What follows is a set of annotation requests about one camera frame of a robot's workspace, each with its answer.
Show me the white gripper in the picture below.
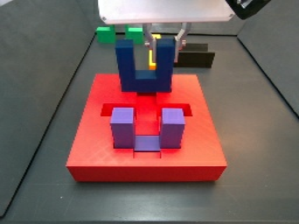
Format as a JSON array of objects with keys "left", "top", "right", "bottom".
[{"left": 97, "top": 0, "right": 235, "bottom": 62}]

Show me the blue U-shaped block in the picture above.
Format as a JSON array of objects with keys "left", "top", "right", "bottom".
[{"left": 116, "top": 38, "right": 175, "bottom": 93}]

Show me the black fixture holder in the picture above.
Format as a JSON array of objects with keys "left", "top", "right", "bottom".
[{"left": 173, "top": 43, "right": 215, "bottom": 68}]

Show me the yellow long bar block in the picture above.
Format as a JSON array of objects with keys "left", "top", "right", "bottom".
[{"left": 148, "top": 33, "right": 161, "bottom": 70}]

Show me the green stepped arch block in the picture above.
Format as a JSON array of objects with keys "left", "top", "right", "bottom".
[{"left": 96, "top": 24, "right": 144, "bottom": 44}]

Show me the purple U-shaped block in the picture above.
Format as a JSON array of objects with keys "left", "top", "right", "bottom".
[{"left": 109, "top": 108, "right": 186, "bottom": 152}]

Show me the red base block with recesses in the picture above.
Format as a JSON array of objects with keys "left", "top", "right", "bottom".
[{"left": 67, "top": 74, "right": 227, "bottom": 182}]

